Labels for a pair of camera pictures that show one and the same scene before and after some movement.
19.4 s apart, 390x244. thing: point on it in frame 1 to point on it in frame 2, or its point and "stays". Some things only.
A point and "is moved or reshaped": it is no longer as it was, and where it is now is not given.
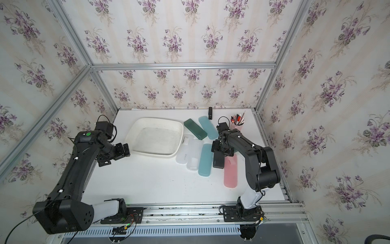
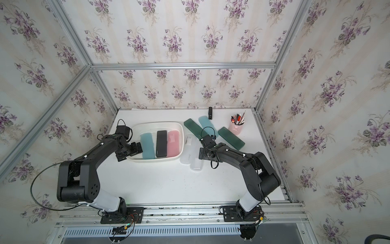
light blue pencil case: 209,129 stays
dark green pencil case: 195,129 stays
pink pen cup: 237,122 stays
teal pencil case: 205,160 to 147,146
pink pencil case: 230,171 to 173,143
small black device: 210,113 stays
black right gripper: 214,147 to 202,152
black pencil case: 218,161 is moved or reshaped
